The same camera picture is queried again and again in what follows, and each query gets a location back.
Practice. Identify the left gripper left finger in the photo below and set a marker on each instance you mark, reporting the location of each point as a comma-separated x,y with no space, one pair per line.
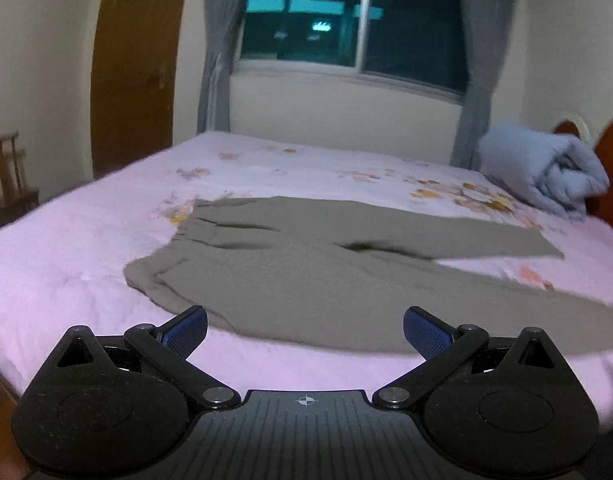
164,350

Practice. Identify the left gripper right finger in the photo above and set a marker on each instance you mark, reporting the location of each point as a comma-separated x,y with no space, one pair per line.
445,350

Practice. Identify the olive green pants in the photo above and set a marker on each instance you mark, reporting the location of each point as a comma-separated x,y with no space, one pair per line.
339,275

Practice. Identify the pink floral bed sheet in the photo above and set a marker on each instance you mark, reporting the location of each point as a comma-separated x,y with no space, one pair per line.
62,264

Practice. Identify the rolled light blue blanket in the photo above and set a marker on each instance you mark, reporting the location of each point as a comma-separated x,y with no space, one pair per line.
556,173

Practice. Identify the red wooden headboard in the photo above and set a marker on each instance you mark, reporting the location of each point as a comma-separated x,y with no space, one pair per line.
599,206

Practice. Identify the wooden chair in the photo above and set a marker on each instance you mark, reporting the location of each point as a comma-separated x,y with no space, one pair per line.
17,198

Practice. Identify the brown wooden door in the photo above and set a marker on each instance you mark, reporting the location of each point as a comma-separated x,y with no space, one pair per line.
132,81

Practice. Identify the sliding glass window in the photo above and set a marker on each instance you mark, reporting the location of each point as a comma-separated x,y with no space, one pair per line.
416,41

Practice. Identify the right grey curtain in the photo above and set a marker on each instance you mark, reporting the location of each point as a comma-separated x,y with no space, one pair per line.
487,25

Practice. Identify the grey curtain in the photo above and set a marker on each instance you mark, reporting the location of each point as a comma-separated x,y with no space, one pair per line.
222,20
487,25

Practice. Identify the left grey curtain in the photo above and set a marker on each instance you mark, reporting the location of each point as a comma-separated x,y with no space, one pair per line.
222,20

